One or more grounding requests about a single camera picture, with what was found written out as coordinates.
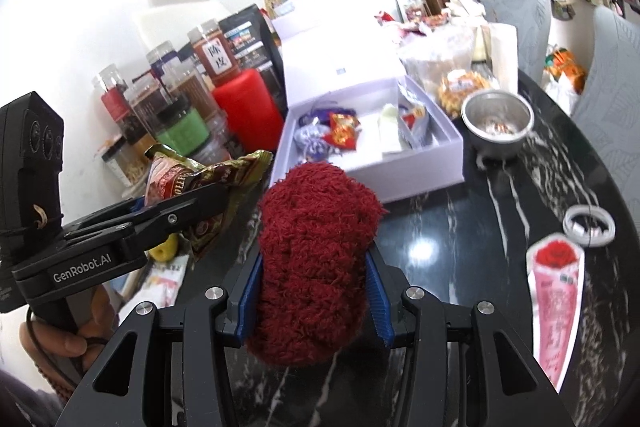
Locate waffle cookie packet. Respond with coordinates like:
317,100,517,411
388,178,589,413
437,70,499,118

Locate clear plastic food bag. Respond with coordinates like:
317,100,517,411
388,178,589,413
400,27,476,93

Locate green label jar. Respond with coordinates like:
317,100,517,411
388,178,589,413
155,99,211,156

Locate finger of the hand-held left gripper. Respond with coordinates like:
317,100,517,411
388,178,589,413
65,183,232,253
62,198,152,234

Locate clear jar purple label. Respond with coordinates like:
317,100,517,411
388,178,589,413
147,43,184,80

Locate clear jar brown contents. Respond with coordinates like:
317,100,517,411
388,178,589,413
124,77,174,128

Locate steel bowl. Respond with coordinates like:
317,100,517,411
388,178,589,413
460,89,535,160

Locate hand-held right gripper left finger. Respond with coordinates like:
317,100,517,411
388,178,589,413
55,252,267,427

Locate white tape ring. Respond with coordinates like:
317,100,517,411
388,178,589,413
562,205,616,249

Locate red canister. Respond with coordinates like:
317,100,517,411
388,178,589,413
212,69,286,153

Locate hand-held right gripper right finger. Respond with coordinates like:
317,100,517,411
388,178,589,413
365,251,576,427

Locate pink rose-print packet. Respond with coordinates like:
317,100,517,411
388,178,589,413
525,232,586,386

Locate black carton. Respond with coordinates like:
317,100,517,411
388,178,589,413
218,4,281,73

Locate paper leaflets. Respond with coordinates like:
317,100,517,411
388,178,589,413
125,254,191,308

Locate silver red snack packet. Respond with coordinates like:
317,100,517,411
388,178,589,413
398,89,434,148

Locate white paper roll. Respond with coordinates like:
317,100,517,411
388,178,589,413
482,24,520,93

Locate small red packet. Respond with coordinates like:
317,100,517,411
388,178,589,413
325,112,362,151

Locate grey leaf-pattern chair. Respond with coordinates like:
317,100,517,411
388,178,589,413
477,0,551,83
570,5,640,213

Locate brown jar white label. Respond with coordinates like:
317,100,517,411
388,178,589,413
187,19,241,88

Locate red fuzzy sock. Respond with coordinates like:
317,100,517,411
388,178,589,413
245,161,389,366

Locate clear jar red label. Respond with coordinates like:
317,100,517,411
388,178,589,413
92,64,134,123

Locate red gold snack packet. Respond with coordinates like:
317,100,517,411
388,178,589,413
144,144,274,259

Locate lavender gift box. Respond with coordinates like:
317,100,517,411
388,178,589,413
272,7,465,203

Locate person's left hand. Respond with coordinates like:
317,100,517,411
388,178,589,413
20,286,122,404

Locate orange snack bag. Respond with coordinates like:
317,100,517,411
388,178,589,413
545,49,586,83

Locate small black lid jar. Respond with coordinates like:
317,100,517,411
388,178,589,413
102,137,151,186

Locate purple brocade drawstring pouch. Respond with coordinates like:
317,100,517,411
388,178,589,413
295,113,334,163

